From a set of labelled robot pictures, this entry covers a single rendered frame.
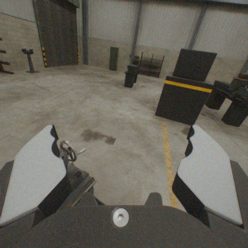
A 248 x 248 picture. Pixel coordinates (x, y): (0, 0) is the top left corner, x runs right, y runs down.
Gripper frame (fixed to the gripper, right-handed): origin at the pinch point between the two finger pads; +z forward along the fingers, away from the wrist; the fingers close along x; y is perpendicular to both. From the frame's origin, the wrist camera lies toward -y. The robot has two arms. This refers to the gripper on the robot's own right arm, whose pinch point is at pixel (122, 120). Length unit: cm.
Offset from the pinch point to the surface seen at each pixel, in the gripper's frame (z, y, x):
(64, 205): 24, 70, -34
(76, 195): 30, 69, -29
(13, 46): 732, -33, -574
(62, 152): 37, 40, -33
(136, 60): 774, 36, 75
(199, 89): 309, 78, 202
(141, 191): 86, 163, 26
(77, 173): 40, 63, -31
